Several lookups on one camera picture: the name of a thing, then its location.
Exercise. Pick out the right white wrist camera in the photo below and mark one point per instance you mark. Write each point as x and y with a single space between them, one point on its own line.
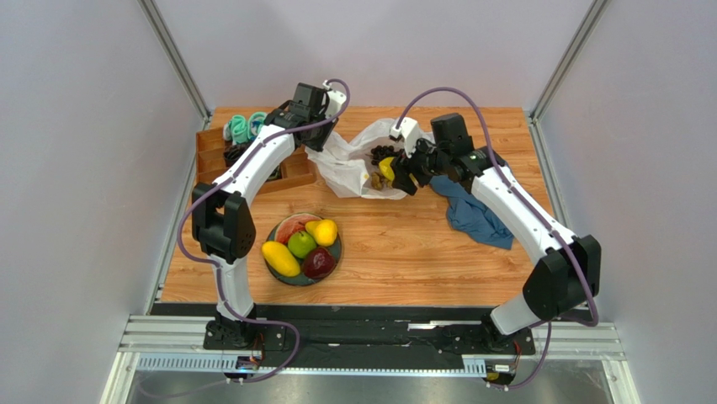
408 131

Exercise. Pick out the green white rolled socks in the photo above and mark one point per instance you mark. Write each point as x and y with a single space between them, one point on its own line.
239 130

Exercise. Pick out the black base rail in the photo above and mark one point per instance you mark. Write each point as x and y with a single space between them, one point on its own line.
355 337

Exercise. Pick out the fake dark red plum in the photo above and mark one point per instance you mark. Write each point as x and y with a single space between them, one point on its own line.
318 264

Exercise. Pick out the fake green apple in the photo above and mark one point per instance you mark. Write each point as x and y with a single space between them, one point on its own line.
301 243

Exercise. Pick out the fake yellow pear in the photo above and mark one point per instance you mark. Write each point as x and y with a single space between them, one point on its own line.
324 232

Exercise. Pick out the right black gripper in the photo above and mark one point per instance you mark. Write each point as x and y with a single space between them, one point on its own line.
412 170

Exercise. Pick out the aluminium frame post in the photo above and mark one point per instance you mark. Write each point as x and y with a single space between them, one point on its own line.
579 39
163 33

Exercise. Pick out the blue cloth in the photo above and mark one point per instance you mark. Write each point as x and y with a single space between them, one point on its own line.
468 215

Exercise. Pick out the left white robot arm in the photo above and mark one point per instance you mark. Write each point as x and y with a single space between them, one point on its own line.
221 221

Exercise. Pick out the fake watermelon slice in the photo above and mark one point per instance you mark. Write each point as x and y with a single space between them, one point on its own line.
291 225

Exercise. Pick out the white plastic bag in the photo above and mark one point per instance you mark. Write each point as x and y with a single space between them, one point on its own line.
346 166

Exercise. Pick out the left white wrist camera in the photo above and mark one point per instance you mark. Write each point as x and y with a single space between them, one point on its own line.
338 95

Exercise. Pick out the right aluminium frame post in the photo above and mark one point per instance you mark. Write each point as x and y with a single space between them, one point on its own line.
579 39

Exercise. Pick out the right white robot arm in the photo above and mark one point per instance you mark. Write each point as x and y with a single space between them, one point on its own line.
566 269

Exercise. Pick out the fake green starfruit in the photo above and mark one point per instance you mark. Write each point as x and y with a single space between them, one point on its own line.
386 169

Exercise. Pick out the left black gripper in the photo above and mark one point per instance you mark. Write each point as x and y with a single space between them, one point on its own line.
319 144

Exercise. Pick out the left aluminium frame post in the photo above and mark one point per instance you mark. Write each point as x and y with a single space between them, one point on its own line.
163 33

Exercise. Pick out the fake yellow mango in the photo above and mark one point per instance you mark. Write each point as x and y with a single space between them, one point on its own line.
279 257

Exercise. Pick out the dark blue ceramic plate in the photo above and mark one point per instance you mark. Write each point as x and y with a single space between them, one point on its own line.
301 280

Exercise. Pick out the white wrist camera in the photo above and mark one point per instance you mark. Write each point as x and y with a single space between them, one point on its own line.
408 131
338 95

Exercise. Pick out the wooden compartment tray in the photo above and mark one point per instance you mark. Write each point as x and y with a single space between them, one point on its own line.
214 157

